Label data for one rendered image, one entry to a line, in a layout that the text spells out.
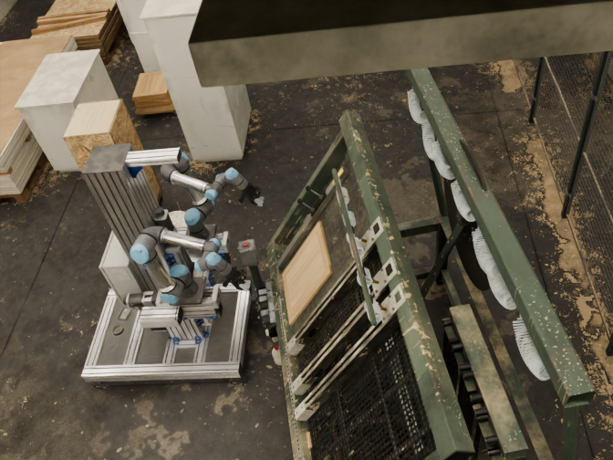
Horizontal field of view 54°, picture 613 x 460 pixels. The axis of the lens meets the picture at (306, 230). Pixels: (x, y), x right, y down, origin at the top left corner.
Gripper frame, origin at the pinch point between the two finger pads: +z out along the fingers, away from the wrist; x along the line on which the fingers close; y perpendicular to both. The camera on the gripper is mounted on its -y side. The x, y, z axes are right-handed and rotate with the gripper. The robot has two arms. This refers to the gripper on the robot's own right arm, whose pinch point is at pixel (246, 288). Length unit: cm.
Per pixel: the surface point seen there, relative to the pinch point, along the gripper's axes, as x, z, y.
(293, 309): 9.0, 42.9, 3.2
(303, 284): 19.0, 34.2, 17.0
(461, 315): -57, 12, 127
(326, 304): -16, 19, 46
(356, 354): -58, 15, 68
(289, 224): 76, 30, 4
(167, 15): 272, -81, -64
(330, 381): -61, 28, 44
